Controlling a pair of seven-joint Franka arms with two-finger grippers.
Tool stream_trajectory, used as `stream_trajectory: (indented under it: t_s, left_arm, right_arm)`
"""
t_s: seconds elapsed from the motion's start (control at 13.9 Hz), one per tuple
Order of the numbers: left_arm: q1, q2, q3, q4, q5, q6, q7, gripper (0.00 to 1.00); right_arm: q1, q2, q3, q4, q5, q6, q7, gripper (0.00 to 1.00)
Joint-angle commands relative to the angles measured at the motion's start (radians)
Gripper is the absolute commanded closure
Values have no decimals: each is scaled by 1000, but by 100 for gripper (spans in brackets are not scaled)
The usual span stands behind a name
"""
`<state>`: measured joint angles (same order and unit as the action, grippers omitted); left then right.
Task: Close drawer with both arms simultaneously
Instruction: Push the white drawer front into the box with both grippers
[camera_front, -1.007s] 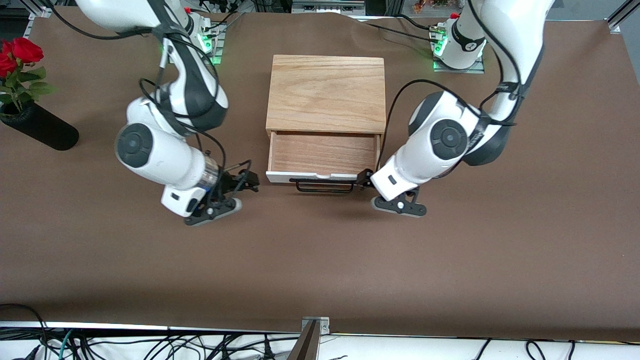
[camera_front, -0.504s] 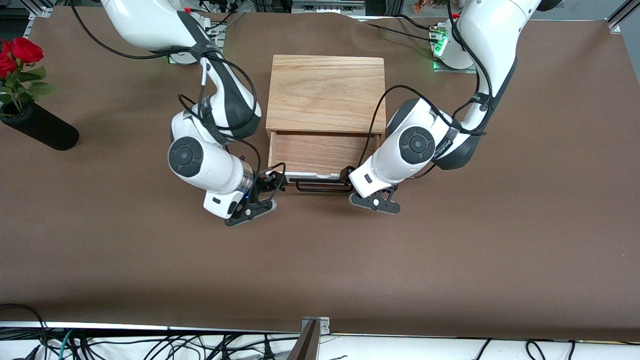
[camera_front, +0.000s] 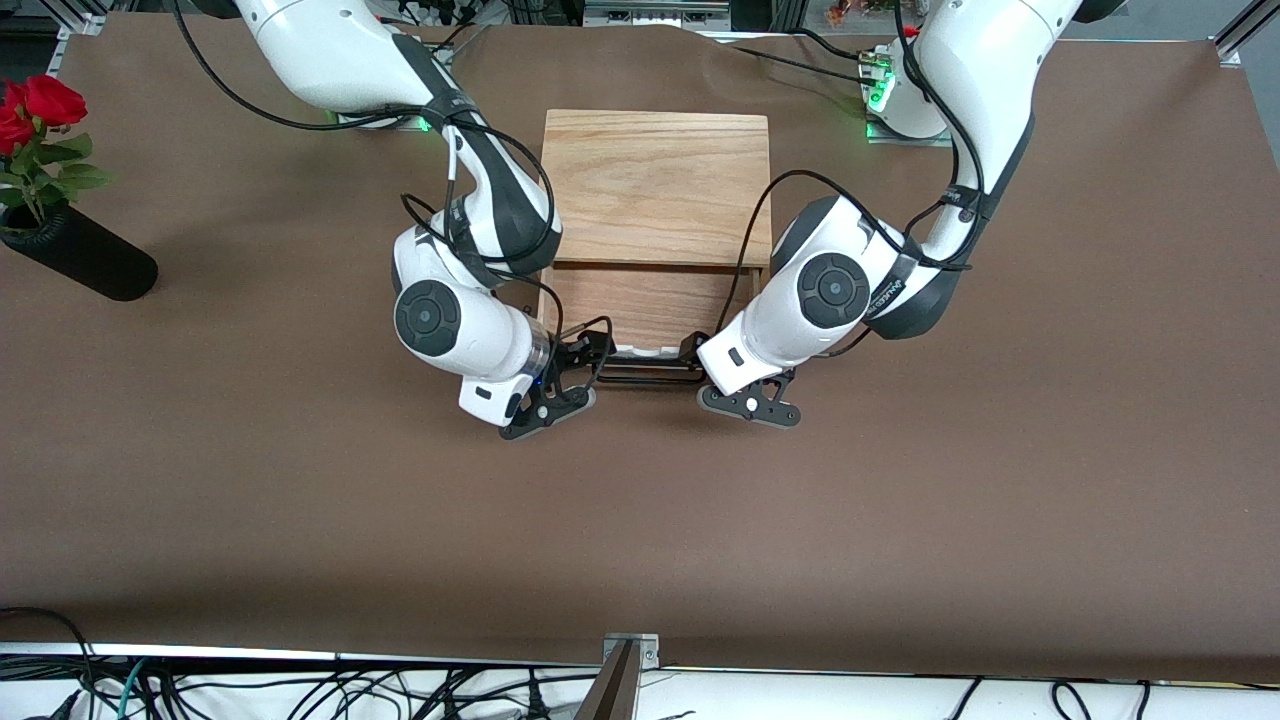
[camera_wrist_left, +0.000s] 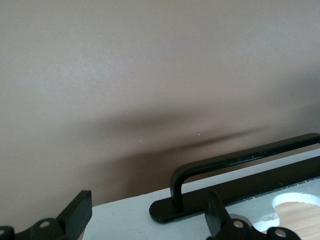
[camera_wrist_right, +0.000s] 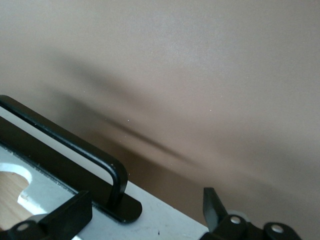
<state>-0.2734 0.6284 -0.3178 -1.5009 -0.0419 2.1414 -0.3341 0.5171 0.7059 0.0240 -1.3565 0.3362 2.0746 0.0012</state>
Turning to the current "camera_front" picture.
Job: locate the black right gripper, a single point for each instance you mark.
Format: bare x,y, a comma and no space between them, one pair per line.
580,352

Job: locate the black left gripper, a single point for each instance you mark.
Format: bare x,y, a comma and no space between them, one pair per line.
694,349

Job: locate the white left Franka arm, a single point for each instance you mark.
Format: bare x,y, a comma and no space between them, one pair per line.
990,80

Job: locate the light wooden drawer cabinet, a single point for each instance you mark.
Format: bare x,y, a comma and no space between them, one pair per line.
650,170

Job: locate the brown table covering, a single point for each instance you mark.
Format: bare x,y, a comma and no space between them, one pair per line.
640,520

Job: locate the grey electronics box with ports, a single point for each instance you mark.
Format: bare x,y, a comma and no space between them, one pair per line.
655,12

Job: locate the orange background clutter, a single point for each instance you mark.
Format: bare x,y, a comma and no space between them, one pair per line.
860,10

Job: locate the black ribbed cylinder vase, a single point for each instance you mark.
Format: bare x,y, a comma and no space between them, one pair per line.
100,270

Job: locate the red artificial rose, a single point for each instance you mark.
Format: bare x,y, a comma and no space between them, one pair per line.
12,125
55,100

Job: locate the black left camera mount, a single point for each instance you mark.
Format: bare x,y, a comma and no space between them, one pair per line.
735,400

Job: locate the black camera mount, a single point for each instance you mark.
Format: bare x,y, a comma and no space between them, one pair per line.
530,420
735,400

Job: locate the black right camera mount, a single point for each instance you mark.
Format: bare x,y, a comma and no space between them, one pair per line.
530,420

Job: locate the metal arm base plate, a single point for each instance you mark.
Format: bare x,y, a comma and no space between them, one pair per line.
400,120
900,140

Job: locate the grey metal clamp bracket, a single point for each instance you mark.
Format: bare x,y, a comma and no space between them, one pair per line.
648,652

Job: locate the dark camera stand post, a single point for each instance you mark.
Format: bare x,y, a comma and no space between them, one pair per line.
612,695

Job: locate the dark aluminium frame post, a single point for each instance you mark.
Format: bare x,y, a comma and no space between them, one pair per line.
790,12

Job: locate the silver table edge rail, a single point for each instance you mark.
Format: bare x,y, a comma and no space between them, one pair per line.
300,655

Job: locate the aluminium frame profile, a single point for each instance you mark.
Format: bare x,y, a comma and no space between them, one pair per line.
85,15

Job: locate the aluminium frame corner bracket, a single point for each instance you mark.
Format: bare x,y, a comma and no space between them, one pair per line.
1245,30

